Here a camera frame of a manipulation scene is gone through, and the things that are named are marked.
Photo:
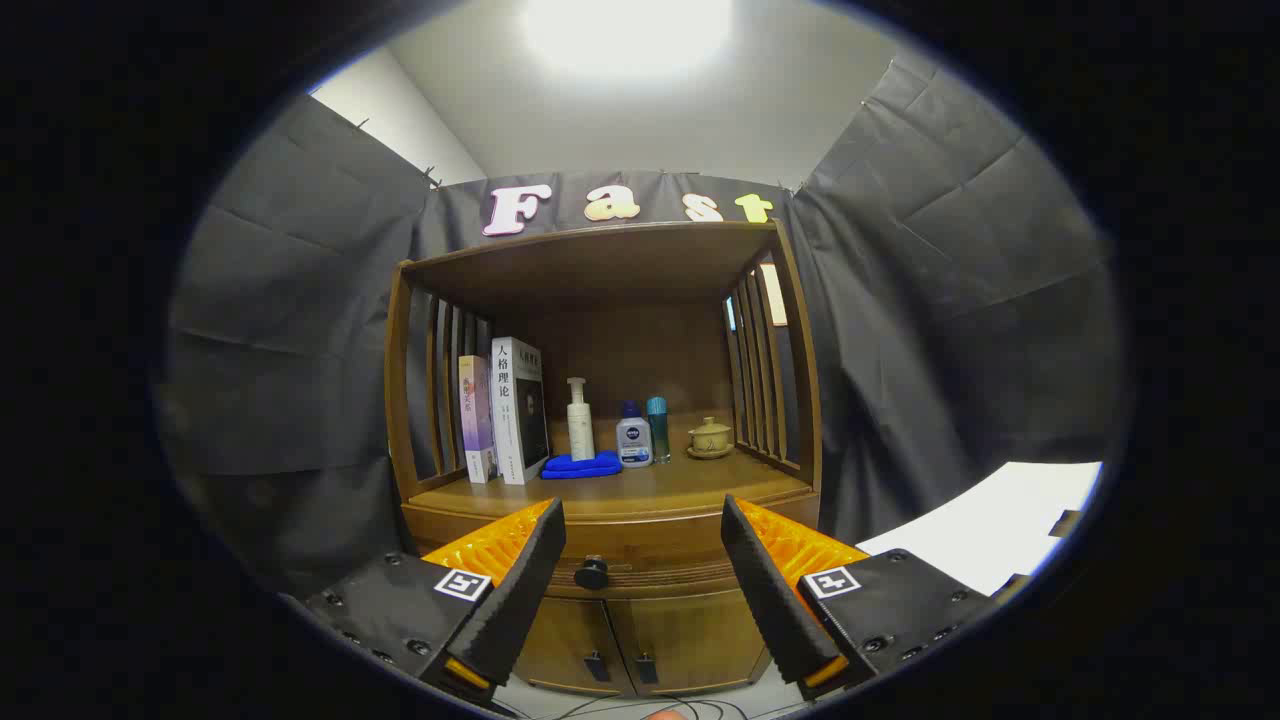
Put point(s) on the wooden countertop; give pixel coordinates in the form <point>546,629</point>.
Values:
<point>660,490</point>

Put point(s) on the white book with portrait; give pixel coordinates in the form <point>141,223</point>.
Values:
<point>512,410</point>

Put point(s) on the purple book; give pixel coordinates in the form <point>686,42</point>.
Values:
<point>475,420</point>

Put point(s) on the yellow ceramic lidded cup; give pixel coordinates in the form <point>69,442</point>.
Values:
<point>710,435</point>

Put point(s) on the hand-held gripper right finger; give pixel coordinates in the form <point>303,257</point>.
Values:
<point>765,590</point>

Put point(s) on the white flat surface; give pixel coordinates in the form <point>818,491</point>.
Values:
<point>990,530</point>

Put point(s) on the wooden cabinet door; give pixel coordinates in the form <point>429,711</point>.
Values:
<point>700,635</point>
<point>570,635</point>

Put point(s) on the blue glass bottle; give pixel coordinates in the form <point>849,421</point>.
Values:
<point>658,430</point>

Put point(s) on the white bottle with blue pump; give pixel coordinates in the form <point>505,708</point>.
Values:
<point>634,440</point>

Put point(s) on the black drawer knob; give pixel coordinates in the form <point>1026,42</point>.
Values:
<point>591,572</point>

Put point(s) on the brown wooden cabinet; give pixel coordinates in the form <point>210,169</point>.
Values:
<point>640,330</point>

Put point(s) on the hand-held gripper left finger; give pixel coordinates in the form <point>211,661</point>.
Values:
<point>520,590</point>

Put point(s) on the yellow ceramic saucer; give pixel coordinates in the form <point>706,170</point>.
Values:
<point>710,455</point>

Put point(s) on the blue folded cloth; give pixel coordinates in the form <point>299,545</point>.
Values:
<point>580,465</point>

